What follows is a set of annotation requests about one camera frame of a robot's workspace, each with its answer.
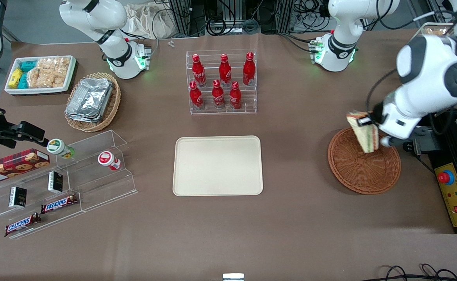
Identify clear acrylic bottle rack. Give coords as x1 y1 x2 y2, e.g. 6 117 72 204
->
185 49 257 115

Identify stack of foil trays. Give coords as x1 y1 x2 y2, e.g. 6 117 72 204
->
65 78 114 124

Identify clear acrylic stepped shelf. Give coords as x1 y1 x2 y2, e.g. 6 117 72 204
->
0 130 139 240

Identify black machine base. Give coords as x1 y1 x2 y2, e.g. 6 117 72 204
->
402 109 457 235

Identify beige plastic tray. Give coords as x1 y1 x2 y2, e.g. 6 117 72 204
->
172 135 264 197

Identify green lid yoghurt bottle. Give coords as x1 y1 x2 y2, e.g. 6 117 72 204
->
46 138 75 160

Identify black floor cables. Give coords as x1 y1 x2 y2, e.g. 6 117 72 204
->
371 263 457 281

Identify oval light wicker basket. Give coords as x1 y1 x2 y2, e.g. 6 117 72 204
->
64 72 121 133

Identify black base cable bundle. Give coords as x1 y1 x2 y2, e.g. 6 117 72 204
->
278 32 320 53

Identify red lid yoghurt bottle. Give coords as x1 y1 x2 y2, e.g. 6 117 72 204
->
97 151 122 171

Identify red cola bottle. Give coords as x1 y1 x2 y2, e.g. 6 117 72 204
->
243 52 256 86
192 54 207 87
219 54 232 87
212 80 226 110
189 81 204 110
229 81 242 110

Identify round brown wicker basket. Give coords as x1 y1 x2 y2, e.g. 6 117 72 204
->
327 127 402 195

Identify bag of rice crackers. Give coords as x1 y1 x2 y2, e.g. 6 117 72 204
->
27 57 71 89

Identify clear bag of crackers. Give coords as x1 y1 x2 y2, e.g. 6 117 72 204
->
425 27 454 37

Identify clear acrylic snack rack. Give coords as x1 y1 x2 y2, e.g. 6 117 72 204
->
410 22 455 41

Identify crumpled white plastic bag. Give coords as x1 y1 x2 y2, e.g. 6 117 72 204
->
125 3 176 40

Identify Snickers bar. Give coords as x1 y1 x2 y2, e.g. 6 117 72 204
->
41 194 79 215
4 212 42 238

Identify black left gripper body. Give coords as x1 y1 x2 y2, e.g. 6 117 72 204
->
370 102 387 127

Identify triangle sandwich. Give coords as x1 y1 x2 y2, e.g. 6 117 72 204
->
346 110 380 154

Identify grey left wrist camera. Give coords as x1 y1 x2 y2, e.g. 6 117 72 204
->
380 135 405 148

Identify small black box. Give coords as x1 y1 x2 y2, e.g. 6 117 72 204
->
48 171 64 194
9 186 27 208

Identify white plastic bin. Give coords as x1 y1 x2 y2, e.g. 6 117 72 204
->
4 55 77 96

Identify red cookie box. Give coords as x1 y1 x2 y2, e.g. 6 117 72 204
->
0 148 51 187

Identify yellow snack pack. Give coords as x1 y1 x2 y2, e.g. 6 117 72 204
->
9 68 23 89

